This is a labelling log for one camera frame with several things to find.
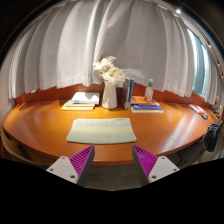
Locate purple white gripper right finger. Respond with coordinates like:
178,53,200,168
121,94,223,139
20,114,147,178
132,145,179,186

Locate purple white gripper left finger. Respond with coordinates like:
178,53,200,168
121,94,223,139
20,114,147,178
47,145,95,187

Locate grey green folded towel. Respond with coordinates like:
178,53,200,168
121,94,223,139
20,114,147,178
66,118,137,144

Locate right chair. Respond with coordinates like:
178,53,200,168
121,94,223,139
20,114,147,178
168,118,224,169

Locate chair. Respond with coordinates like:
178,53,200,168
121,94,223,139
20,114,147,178
0,126,54,167
168,118,224,169

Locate yellow flat book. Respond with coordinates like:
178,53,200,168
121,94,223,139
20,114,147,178
62,100,95,111

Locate blue flat book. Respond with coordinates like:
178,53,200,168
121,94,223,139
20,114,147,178
131,105,163,113

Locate white book on stack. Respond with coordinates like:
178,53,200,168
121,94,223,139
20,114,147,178
72,92,100,104

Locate left chair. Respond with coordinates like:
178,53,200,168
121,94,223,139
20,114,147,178
0,126,54,167

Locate orange flat book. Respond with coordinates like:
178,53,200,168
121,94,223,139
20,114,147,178
131,96,159,106

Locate dark cloth on chair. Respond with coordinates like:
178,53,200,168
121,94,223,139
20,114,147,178
203,124,221,152

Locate red small booklet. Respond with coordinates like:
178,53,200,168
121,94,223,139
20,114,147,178
189,104,205,114

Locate clear plastic bottle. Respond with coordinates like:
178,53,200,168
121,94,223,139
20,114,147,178
145,79,153,101

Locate white ceramic vase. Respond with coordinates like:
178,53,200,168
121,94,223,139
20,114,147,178
102,82,117,109

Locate upright dark books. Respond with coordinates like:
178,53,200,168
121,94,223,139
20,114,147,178
122,77,134,109

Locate white flower bouquet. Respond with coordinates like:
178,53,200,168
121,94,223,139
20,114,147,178
93,56,125,85

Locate white curtain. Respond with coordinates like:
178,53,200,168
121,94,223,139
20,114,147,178
9,0,194,98

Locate window with frame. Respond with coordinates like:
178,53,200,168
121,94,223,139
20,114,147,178
188,30,209,97

